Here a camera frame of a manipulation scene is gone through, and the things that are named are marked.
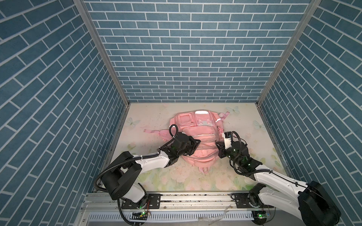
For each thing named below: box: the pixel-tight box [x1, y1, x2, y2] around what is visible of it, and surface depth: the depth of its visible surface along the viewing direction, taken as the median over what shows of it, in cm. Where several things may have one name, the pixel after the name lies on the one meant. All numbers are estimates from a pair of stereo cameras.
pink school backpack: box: [143, 110, 230, 173], surface depth 89 cm
